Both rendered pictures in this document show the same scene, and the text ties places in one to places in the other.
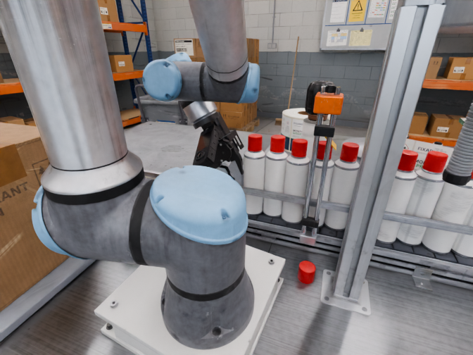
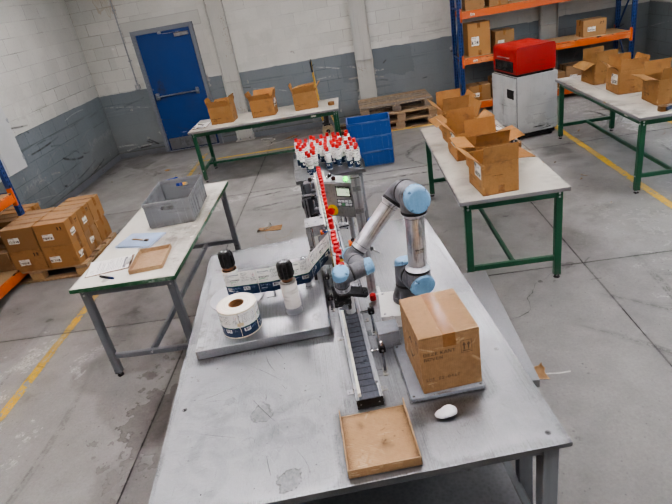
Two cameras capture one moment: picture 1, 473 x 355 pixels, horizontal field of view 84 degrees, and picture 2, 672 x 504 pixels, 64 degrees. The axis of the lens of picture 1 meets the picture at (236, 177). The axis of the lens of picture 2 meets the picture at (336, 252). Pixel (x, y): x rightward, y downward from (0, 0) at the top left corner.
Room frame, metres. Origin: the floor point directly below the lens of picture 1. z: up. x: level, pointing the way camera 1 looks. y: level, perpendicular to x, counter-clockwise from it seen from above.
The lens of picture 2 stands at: (1.42, 2.06, 2.36)
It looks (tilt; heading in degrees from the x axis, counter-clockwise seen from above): 27 degrees down; 249
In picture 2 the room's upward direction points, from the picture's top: 10 degrees counter-clockwise
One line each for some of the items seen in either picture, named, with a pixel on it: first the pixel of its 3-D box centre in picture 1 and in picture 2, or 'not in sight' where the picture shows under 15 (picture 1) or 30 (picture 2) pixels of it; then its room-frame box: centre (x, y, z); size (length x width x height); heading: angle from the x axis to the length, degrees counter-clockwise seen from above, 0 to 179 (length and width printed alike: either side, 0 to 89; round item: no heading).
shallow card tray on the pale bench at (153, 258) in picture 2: not in sight; (150, 258); (1.37, -1.70, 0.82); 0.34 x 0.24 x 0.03; 69
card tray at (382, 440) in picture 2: not in sight; (377, 435); (0.86, 0.71, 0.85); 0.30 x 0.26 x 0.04; 70
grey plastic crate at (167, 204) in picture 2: not in sight; (176, 200); (1.00, -2.55, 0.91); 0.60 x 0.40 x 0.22; 67
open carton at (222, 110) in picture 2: not in sight; (221, 108); (-0.34, -6.01, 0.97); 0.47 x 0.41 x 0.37; 60
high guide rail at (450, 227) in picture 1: (213, 184); (357, 308); (0.58, 0.06, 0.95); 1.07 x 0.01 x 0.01; 70
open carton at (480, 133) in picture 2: not in sight; (486, 146); (-1.37, -1.35, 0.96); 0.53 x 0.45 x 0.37; 155
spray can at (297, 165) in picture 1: (295, 182); not in sight; (0.55, -0.14, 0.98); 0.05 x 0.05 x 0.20
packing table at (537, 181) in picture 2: not in sight; (481, 191); (-1.61, -1.74, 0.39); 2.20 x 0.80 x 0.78; 64
